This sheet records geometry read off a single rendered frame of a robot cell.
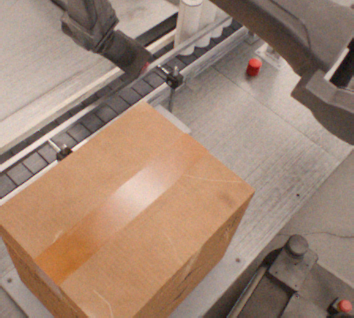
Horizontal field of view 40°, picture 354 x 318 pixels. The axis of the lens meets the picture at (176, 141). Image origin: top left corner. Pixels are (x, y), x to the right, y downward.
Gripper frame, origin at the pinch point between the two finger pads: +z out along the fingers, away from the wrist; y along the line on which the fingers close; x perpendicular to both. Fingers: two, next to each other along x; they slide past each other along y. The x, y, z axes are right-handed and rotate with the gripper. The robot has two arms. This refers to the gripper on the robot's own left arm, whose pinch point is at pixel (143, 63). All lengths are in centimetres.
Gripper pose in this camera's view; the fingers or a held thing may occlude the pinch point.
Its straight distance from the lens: 113.4
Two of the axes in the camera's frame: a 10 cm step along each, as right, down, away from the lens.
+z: 3.5, 0.9, 9.3
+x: -5.9, 8.0, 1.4
